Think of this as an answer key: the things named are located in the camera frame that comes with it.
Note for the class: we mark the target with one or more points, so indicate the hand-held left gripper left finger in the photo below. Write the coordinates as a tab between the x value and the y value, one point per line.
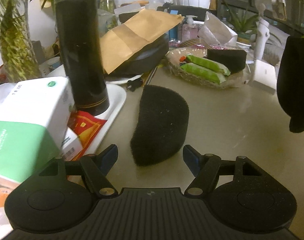
109	155

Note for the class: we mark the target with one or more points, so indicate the bamboo plant in glass vase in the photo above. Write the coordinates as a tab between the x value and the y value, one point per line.
11	45
106	5

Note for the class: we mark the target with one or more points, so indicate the wicker plate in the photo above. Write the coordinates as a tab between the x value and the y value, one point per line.
192	80

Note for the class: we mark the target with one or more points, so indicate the pink pump bottle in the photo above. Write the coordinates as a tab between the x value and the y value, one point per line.
189	31

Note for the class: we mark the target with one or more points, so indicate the white power bank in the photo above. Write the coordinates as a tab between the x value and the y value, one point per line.
263	77

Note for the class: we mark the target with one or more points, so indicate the white plastic tray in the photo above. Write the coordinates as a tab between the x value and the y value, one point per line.
114	100

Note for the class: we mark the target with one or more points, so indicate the green wipes packet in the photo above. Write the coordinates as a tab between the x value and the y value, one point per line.
204	75

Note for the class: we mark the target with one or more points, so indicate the black thermos bottle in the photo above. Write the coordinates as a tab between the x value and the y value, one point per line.
79	55

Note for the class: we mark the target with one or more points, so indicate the potted green plant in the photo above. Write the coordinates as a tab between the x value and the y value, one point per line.
243	38

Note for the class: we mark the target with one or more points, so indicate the black flat box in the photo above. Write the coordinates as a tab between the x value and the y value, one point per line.
197	12

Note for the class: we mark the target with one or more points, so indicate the green tea packets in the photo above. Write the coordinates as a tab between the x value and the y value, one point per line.
207	63

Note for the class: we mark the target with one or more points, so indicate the brown paper envelope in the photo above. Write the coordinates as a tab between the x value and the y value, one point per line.
131	40

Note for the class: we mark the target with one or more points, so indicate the red packet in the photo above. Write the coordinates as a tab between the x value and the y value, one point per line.
86	127

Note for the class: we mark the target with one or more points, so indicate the white crumpled paper bag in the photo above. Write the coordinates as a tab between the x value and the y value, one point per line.
217	30

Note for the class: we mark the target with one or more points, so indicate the green and white box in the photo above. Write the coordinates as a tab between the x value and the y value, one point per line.
29	120

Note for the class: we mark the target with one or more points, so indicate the white phone gimbal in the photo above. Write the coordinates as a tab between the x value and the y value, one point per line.
262	42

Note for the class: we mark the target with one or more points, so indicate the dark grey zip case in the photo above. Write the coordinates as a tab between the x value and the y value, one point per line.
147	60

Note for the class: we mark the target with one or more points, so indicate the white plate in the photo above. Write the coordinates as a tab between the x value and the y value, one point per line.
119	79

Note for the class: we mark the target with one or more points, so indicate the white power strip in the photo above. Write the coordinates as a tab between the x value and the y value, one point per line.
51	66

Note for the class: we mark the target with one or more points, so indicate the small white box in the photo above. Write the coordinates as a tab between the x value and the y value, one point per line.
71	142

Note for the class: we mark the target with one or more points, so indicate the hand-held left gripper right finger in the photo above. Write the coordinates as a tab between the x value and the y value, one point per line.
192	158

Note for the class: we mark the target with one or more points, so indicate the small black plug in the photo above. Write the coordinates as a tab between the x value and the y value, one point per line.
133	84

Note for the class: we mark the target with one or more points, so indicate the pink glitter pens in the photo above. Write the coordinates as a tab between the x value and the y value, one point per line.
217	46

